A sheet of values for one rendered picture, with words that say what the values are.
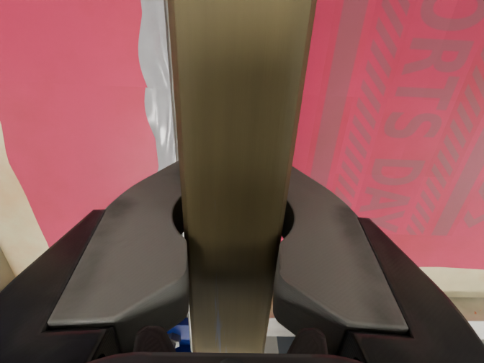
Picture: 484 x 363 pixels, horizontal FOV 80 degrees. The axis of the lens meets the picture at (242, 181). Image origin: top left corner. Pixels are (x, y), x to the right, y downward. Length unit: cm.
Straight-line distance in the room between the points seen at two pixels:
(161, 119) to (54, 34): 10
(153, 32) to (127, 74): 4
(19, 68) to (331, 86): 26
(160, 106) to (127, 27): 6
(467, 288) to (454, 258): 7
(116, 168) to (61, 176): 6
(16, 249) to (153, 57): 28
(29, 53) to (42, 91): 3
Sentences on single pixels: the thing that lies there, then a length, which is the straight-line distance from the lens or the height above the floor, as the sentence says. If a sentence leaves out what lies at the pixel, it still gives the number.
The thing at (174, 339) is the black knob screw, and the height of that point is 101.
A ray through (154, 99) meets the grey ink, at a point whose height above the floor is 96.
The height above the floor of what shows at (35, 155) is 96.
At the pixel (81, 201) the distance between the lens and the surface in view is 34.
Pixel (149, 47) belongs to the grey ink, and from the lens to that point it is 26.
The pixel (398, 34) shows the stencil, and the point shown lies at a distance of 28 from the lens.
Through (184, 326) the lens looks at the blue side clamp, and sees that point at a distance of 38.
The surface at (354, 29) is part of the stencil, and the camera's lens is 27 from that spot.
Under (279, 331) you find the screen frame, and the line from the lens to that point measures 41.
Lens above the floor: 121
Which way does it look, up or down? 60 degrees down
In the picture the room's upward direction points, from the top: 178 degrees clockwise
